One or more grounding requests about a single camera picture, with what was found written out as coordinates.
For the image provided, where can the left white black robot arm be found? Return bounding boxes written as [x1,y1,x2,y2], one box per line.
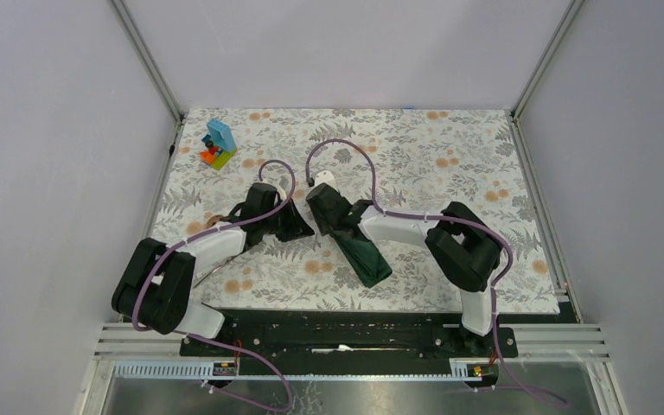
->
[111,182,314,355]

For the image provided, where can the aluminium rail right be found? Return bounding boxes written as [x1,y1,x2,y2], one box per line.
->
[505,323,610,362]

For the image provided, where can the white slotted cable duct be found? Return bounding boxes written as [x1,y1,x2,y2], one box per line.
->
[112,359,482,382]

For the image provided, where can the aluminium frame post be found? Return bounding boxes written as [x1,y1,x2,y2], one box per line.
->
[108,0,184,124]
[510,0,587,119]

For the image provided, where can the aluminium rail left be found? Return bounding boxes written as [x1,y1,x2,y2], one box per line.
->
[95,322,183,357]

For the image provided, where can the floral patterned table mat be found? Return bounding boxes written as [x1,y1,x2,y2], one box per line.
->
[150,108,559,314]

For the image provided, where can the right aluminium frame post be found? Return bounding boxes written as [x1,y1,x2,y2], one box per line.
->
[510,0,587,119]

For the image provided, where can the colourful toy brick build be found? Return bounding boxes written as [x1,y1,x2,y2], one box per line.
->
[200,118,237,170]

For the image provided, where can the purple cable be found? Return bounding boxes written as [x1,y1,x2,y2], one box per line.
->
[131,159,297,413]
[304,138,569,409]

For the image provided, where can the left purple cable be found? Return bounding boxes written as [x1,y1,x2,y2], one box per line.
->
[131,159,297,413]

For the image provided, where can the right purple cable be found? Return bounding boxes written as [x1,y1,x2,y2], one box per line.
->
[304,138,569,409]

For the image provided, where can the dark green cloth napkin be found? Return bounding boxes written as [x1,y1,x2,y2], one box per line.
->
[330,230,393,288]

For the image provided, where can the aluminium rail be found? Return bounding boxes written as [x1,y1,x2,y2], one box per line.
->
[505,323,610,362]
[95,322,183,357]

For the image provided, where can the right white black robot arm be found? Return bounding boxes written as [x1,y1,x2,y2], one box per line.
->
[306,183,507,356]

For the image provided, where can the copper spoon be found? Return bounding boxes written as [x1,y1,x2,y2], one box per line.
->
[206,214,224,228]

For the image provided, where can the left aluminium frame post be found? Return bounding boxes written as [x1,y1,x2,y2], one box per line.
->
[108,0,184,124]

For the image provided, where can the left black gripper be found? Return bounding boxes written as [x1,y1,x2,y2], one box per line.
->
[260,196,314,241]

